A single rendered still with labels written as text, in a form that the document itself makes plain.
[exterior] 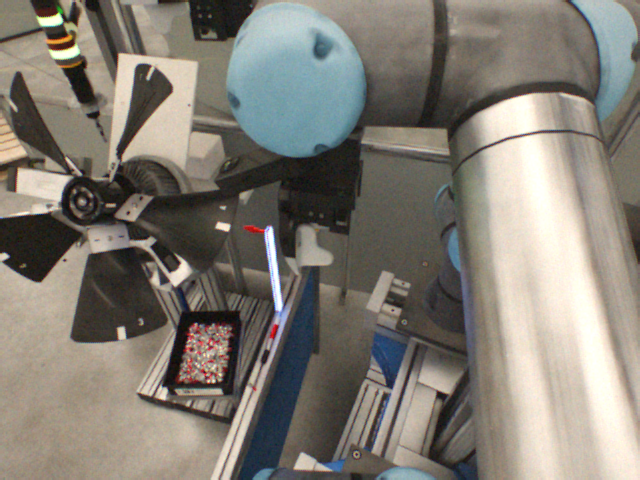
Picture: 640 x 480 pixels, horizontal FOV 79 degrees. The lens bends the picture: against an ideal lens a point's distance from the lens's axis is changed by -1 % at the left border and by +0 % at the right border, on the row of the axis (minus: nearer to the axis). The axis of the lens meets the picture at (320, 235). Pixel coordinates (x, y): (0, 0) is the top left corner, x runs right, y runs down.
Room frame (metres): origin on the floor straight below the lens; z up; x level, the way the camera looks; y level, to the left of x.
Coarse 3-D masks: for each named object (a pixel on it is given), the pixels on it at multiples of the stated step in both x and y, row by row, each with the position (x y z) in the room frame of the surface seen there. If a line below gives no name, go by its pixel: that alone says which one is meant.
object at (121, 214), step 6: (132, 198) 0.75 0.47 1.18; (138, 198) 0.75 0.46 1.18; (144, 198) 0.75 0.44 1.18; (150, 198) 0.75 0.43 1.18; (126, 204) 0.72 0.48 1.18; (138, 204) 0.72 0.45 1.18; (144, 204) 0.72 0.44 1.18; (120, 210) 0.70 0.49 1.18; (126, 210) 0.70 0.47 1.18; (132, 210) 0.70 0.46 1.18; (138, 210) 0.70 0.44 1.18; (120, 216) 0.68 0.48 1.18; (126, 216) 0.68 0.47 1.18; (132, 216) 0.68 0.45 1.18
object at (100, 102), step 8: (96, 96) 0.73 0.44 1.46; (104, 96) 0.73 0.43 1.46; (72, 104) 0.70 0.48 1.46; (80, 104) 0.70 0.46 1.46; (88, 104) 0.70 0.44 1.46; (96, 104) 0.70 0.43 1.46; (104, 104) 0.71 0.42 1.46; (72, 112) 0.69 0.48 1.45; (80, 112) 0.68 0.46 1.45; (88, 112) 0.68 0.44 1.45
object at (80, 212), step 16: (80, 176) 0.73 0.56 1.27; (64, 192) 0.71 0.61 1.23; (80, 192) 0.71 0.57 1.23; (96, 192) 0.70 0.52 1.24; (112, 192) 0.72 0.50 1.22; (128, 192) 0.78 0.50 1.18; (64, 208) 0.68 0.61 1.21; (80, 208) 0.69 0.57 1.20; (96, 208) 0.68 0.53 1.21; (112, 208) 0.69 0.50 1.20; (80, 224) 0.65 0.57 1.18; (96, 224) 0.66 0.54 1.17; (112, 224) 0.73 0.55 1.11; (128, 224) 0.73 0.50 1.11
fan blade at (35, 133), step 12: (12, 84) 0.92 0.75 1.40; (24, 84) 0.89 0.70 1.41; (12, 96) 0.92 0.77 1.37; (24, 96) 0.89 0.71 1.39; (12, 108) 0.92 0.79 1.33; (24, 108) 0.88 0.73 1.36; (36, 108) 0.85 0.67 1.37; (12, 120) 0.93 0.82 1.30; (24, 120) 0.89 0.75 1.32; (36, 120) 0.85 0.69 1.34; (24, 132) 0.91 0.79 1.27; (36, 132) 0.86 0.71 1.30; (48, 132) 0.82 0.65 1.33; (36, 144) 0.89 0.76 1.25; (48, 144) 0.83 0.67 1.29; (48, 156) 0.87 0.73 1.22; (60, 156) 0.80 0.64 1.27
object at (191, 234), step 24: (192, 192) 0.75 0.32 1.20; (216, 192) 0.74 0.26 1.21; (144, 216) 0.67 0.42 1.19; (168, 216) 0.67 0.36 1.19; (192, 216) 0.67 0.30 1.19; (216, 216) 0.67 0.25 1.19; (168, 240) 0.61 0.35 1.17; (192, 240) 0.61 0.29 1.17; (216, 240) 0.61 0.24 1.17; (192, 264) 0.56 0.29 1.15
